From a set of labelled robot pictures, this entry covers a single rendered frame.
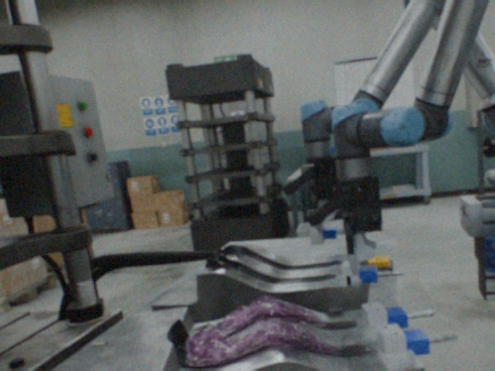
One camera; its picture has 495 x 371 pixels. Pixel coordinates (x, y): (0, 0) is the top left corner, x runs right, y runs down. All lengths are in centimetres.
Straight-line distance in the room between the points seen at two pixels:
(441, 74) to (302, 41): 661
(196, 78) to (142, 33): 328
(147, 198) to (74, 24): 296
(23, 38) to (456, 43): 97
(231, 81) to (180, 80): 54
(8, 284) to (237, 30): 494
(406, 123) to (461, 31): 20
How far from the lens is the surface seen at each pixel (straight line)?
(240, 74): 492
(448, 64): 100
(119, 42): 836
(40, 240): 131
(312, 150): 128
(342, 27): 756
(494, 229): 131
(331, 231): 133
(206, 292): 109
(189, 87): 505
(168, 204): 767
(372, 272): 104
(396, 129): 90
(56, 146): 131
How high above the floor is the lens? 122
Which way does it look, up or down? 11 degrees down
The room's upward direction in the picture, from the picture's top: 6 degrees counter-clockwise
